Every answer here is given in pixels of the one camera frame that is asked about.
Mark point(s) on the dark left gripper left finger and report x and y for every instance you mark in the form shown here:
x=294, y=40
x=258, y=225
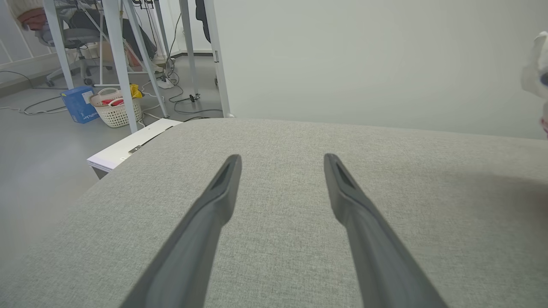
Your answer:
x=188, y=256

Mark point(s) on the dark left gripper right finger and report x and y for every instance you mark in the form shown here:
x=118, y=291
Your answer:
x=381, y=265

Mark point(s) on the red white basketball jersey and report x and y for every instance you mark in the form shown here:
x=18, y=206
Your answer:
x=540, y=60

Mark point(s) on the grey fabric sofa cushion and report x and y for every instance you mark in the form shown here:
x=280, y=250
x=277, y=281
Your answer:
x=278, y=256

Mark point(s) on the white woven laundry basket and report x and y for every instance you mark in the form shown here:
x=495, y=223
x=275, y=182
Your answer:
x=117, y=113

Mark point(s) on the white power strip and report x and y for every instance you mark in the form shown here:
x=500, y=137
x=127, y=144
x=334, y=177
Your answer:
x=165, y=82

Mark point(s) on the blue cardboard box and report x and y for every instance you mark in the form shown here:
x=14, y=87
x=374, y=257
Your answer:
x=79, y=105

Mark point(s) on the white partition panel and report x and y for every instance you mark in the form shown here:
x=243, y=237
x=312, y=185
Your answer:
x=364, y=60

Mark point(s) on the black hanging jacket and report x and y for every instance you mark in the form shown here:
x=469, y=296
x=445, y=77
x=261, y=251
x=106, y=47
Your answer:
x=203, y=17

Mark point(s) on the grey office chair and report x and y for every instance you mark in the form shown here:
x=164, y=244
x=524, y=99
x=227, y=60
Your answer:
x=72, y=40

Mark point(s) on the person in cream sweater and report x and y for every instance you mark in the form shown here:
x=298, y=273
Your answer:
x=25, y=10

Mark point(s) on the white desk frame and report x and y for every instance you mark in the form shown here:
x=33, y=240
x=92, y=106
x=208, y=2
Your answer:
x=120, y=64

